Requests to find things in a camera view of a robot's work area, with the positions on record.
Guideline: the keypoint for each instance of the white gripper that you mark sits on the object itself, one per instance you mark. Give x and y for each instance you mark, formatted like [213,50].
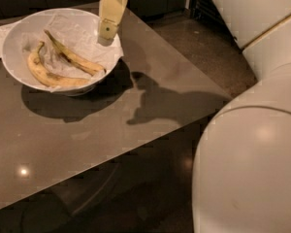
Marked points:
[111,10]

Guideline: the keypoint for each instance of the spotted banana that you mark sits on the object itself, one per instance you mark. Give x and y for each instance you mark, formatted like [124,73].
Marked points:
[75,59]
[46,77]

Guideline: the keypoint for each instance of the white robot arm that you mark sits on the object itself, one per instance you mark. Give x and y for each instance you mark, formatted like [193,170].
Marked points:
[242,168]

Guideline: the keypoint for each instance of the white bowl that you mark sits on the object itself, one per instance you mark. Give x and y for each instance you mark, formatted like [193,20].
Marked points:
[12,56]

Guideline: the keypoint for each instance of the black glass-door refrigerator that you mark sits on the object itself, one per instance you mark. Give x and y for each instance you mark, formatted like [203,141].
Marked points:
[203,7]

